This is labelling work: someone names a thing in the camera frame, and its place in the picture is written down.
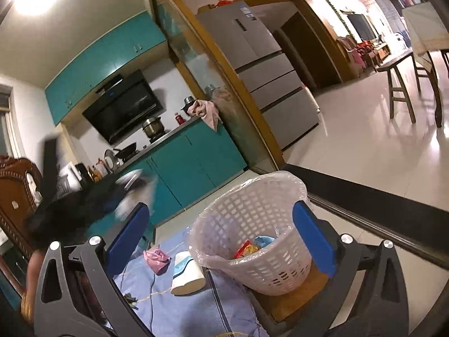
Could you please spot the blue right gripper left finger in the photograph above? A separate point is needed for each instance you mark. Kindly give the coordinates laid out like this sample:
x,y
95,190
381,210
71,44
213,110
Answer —
x,y
123,238

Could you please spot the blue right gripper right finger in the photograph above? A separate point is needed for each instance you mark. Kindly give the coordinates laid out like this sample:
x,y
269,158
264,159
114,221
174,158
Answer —
x,y
318,236

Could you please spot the white plastic trash basket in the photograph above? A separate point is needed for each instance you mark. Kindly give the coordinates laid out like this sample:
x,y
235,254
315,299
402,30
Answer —
x,y
260,206

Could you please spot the teal kitchen cabinet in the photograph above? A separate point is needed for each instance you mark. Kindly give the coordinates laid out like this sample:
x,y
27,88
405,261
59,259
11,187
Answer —
x,y
188,163

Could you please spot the pink crumpled mask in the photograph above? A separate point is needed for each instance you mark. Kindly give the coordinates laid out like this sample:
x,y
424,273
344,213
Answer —
x,y
156,259

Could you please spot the carved wooden chair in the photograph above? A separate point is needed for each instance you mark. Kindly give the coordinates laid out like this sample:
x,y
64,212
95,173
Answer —
x,y
20,179

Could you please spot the light blue face mask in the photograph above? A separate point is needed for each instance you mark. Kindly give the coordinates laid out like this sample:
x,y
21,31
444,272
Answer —
x,y
262,241

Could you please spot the red snack wrapper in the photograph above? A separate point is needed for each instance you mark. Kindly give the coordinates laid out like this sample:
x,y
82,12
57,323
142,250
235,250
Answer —
x,y
246,249

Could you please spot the white blue paper cup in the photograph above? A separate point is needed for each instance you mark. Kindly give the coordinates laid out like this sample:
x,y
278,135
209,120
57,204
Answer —
x,y
188,277

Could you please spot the black wok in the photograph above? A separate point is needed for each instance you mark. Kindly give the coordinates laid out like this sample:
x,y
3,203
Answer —
x,y
126,152

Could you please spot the black range hood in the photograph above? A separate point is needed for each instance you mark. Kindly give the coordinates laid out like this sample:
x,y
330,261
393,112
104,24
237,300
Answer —
x,y
123,107

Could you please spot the steel cooking pot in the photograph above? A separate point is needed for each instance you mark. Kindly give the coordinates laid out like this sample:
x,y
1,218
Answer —
x,y
153,128

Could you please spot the red bottle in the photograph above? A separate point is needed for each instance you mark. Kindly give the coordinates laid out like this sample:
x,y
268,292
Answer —
x,y
180,120

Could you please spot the pink hanging towel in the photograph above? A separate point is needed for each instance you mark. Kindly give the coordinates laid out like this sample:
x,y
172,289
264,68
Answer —
x,y
207,112

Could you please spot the silver refrigerator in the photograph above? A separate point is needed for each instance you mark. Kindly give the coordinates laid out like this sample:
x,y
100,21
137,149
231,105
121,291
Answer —
x,y
282,98

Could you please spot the wooden stool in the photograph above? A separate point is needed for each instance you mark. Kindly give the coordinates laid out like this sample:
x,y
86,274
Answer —
x,y
397,90

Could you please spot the teal upper cabinet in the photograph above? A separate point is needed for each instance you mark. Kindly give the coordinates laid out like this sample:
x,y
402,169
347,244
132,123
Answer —
x,y
101,59

